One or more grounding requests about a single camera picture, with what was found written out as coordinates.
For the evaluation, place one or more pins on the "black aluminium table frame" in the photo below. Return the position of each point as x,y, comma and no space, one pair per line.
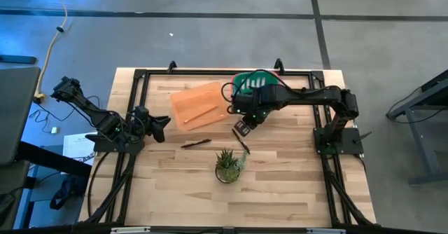
210,72

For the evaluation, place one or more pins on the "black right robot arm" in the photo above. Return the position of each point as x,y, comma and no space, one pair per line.
308,95

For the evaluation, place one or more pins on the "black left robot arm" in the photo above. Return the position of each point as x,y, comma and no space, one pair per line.
94,112

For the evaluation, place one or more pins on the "black flat bar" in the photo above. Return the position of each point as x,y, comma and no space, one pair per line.
17,59

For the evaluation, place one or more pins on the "succulent plant in black pot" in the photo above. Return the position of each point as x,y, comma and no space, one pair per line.
227,167

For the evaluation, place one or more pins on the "orange translucent plastic tray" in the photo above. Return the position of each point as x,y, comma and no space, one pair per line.
196,99

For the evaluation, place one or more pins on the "black desk beam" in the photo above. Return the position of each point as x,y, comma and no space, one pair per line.
52,158

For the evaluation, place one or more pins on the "white paper sheet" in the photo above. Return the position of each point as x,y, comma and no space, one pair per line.
75,148

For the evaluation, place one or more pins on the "orange pencil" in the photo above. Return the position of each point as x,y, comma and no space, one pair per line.
201,114

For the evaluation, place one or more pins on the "green basket with orange rim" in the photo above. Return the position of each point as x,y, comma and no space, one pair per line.
269,79

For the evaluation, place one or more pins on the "silver bracket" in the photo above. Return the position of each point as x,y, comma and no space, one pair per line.
129,230
325,231

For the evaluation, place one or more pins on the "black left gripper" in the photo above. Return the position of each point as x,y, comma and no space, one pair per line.
147,125

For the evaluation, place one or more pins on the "small white adapter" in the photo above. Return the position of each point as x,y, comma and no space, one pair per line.
54,130

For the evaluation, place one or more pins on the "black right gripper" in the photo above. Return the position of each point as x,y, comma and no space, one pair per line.
250,116

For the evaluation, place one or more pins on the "black pen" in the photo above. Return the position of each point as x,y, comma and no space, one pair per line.
244,144
196,143

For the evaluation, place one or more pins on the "grey desk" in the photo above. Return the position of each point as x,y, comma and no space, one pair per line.
17,115

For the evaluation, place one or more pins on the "black frame bracket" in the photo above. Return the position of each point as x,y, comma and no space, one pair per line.
279,63
171,64

